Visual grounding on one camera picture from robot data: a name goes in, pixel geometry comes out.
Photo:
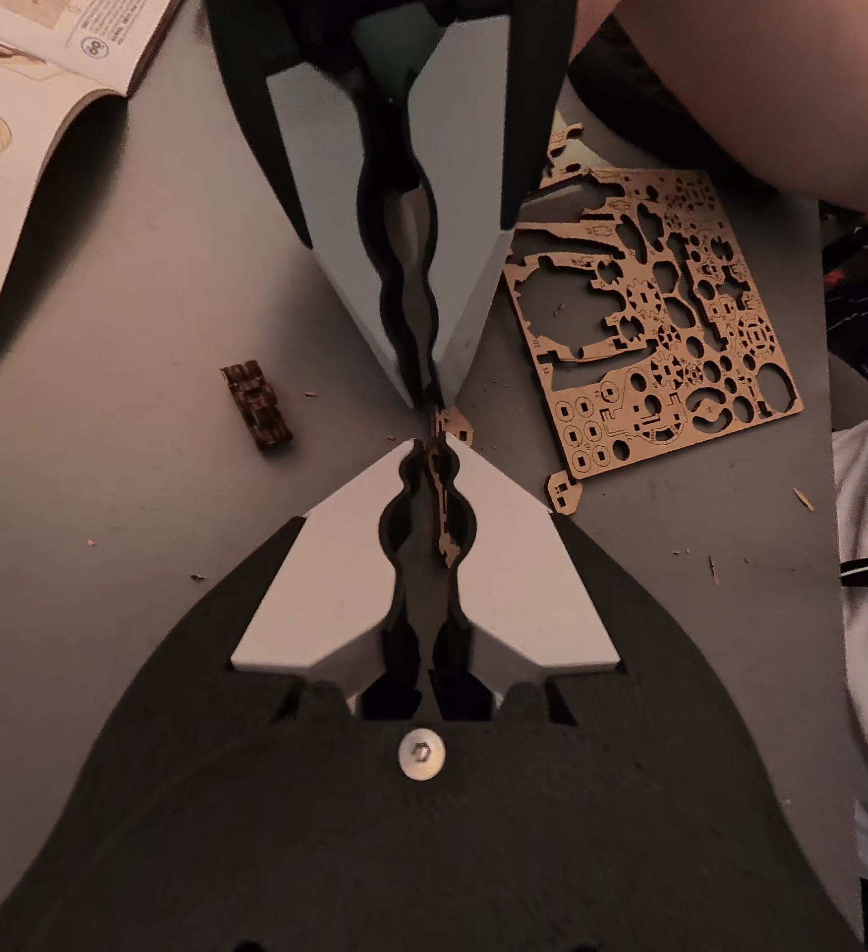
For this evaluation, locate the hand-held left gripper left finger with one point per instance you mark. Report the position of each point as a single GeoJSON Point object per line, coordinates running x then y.
{"type": "Point", "coordinates": [322, 587]}

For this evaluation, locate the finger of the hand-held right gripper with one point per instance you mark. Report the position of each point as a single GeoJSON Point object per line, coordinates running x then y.
{"type": "Point", "coordinates": [322, 186]}
{"type": "Point", "coordinates": [471, 163]}

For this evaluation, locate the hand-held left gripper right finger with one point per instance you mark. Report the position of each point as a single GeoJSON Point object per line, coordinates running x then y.
{"type": "Point", "coordinates": [530, 587]}

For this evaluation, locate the notched wooden part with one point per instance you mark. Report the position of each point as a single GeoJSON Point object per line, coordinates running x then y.
{"type": "Point", "coordinates": [441, 513]}

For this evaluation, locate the small shield-shaped wooden piece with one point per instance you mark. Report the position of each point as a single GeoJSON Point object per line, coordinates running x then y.
{"type": "Point", "coordinates": [573, 497]}
{"type": "Point", "coordinates": [460, 418]}

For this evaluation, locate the person's right forearm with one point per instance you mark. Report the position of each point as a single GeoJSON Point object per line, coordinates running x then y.
{"type": "Point", "coordinates": [738, 89]}

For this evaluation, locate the punched wooden parts sheet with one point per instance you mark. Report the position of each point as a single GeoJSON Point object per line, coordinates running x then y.
{"type": "Point", "coordinates": [586, 375]}

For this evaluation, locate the small dark wooden assembly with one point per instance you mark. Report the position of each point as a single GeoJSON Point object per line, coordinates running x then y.
{"type": "Point", "coordinates": [255, 405]}

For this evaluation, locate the illustrated instruction booklet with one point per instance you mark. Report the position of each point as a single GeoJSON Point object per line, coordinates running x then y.
{"type": "Point", "coordinates": [17, 89]}

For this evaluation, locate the narrow wooden frame strip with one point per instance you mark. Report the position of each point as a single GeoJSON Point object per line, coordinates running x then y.
{"type": "Point", "coordinates": [555, 149]}

